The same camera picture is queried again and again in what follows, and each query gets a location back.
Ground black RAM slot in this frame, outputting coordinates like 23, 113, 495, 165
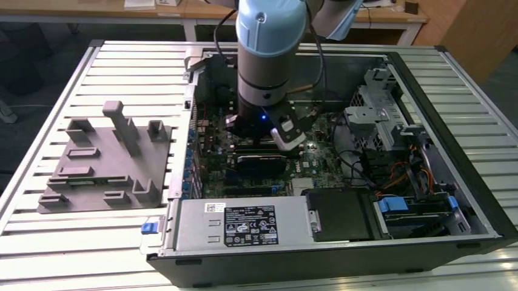
234, 153, 303, 158
234, 146, 303, 151
234, 149, 303, 155
234, 142, 303, 148

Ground black graphics card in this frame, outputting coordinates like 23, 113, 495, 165
235, 153, 290, 183

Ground green motherboard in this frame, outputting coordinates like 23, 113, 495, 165
192, 101, 359, 198

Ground black expansion slot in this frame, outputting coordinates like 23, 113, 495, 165
224, 185, 284, 196

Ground small silver heatsink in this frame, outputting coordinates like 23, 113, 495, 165
291, 178, 317, 195

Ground silver drive cage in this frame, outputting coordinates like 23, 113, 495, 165
342, 68, 410, 152

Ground black rating label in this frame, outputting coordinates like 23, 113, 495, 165
223, 205, 280, 247

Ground silver power supply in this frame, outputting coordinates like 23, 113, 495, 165
172, 195, 315, 253

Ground grey parts rack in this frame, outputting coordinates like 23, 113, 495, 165
36, 100, 180, 215

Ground hard disk in blue carrier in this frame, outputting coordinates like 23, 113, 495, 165
375, 196, 457, 239

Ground green RAM stick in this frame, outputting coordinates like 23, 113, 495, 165
67, 178, 112, 186

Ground black PC case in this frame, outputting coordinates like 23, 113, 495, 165
139, 45, 518, 289

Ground grey metal leg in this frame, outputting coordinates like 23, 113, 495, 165
0, 99, 20, 124

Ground brown wooden cabinet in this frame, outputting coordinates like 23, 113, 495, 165
413, 0, 518, 84

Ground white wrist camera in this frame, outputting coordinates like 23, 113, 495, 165
268, 105, 307, 152

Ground thin black cable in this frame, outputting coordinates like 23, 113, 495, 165
306, 0, 330, 105

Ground coloured power wire bundle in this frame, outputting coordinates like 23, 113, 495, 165
374, 145, 441, 197

